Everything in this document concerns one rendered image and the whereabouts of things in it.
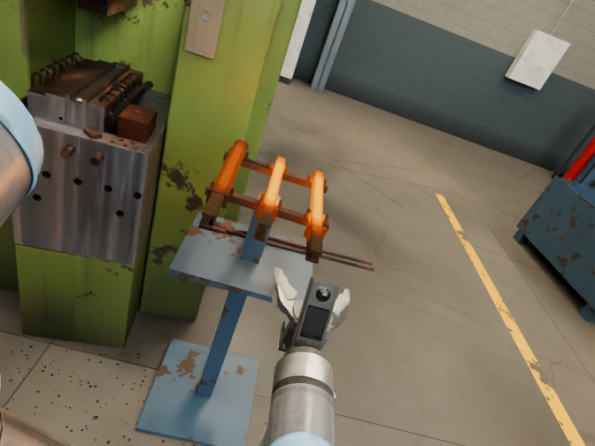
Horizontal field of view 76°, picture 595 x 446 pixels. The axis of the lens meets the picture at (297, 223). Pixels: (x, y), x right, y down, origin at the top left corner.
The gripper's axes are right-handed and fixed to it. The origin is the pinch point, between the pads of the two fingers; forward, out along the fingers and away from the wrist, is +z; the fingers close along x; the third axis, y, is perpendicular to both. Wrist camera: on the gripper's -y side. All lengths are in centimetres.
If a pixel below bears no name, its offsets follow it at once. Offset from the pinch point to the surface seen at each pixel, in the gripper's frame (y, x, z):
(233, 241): 26.4, -18.4, 38.0
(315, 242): -1.2, -0.3, 9.6
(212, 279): 26.4, -19.9, 19.1
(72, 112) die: 6, -73, 46
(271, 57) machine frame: -15, -28, 111
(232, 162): -1.4, -24.3, 33.7
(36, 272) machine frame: 66, -80, 39
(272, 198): -0.8, -11.7, 22.9
